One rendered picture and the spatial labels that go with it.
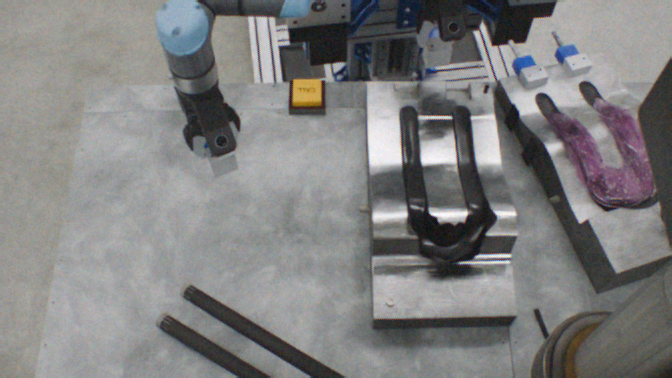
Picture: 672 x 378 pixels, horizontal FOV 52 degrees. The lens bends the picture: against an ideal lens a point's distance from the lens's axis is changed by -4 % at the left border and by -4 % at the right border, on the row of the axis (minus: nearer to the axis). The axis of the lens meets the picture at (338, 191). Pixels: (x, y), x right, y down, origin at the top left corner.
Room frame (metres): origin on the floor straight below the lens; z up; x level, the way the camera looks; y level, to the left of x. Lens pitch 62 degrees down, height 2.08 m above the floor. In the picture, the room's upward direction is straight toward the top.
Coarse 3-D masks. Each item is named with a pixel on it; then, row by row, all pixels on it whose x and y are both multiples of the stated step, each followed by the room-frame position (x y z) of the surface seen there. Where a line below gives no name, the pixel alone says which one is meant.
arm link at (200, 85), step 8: (216, 64) 0.72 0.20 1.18; (208, 72) 0.73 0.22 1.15; (216, 72) 0.71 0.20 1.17; (176, 80) 0.69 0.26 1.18; (184, 80) 0.68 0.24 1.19; (192, 80) 0.68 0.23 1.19; (200, 80) 0.68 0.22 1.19; (208, 80) 0.69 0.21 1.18; (216, 80) 0.70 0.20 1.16; (184, 88) 0.68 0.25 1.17; (192, 88) 0.68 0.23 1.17; (200, 88) 0.68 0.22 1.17; (208, 88) 0.68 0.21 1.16
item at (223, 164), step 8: (208, 152) 0.69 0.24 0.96; (232, 152) 0.69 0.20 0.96; (208, 160) 0.67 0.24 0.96; (216, 160) 0.67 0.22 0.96; (224, 160) 0.67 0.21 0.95; (232, 160) 0.68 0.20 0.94; (216, 168) 0.67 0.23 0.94; (224, 168) 0.67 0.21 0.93; (232, 168) 0.68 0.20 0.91; (216, 176) 0.66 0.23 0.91
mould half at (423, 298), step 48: (384, 96) 0.86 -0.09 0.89; (432, 96) 0.86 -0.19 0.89; (480, 96) 0.87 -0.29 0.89; (384, 144) 0.75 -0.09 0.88; (432, 144) 0.75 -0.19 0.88; (480, 144) 0.75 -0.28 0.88; (384, 192) 0.63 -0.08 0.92; (432, 192) 0.63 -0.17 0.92; (384, 240) 0.53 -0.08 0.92; (384, 288) 0.46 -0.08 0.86; (432, 288) 0.46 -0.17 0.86; (480, 288) 0.46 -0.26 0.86
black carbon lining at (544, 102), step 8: (584, 88) 0.92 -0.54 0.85; (592, 88) 0.92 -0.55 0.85; (536, 96) 0.89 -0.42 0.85; (544, 96) 0.90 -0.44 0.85; (584, 96) 0.90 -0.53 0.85; (592, 96) 0.90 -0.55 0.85; (600, 96) 0.89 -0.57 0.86; (536, 104) 0.87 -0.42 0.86; (544, 104) 0.88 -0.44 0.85; (552, 104) 0.87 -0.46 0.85; (592, 104) 0.87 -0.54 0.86; (544, 112) 0.85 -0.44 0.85; (552, 112) 0.85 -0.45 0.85; (560, 112) 0.85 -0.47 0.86; (656, 192) 0.65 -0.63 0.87; (648, 200) 0.63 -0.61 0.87; (656, 200) 0.63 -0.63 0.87; (608, 208) 0.62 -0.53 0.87; (616, 208) 0.62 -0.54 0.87; (632, 208) 0.59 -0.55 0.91; (640, 208) 0.59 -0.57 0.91
